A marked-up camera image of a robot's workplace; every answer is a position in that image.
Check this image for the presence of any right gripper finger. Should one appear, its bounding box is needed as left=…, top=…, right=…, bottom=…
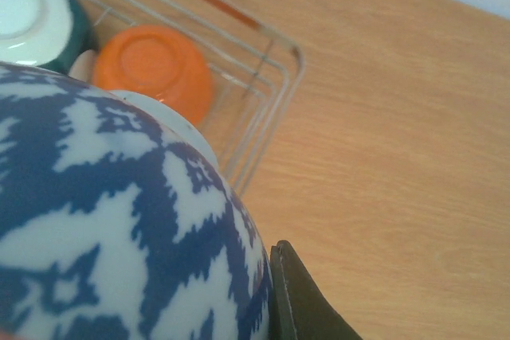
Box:
left=269, top=240, right=361, bottom=340

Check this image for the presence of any teal and white bowl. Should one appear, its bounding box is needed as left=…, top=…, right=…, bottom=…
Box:
left=1, top=0, right=97, bottom=74

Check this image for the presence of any red patterned small dish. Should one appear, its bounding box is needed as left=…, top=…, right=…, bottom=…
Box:
left=1, top=64, right=273, bottom=339

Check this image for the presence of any chrome wire dish rack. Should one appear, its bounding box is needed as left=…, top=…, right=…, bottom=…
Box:
left=80, top=0, right=305, bottom=193

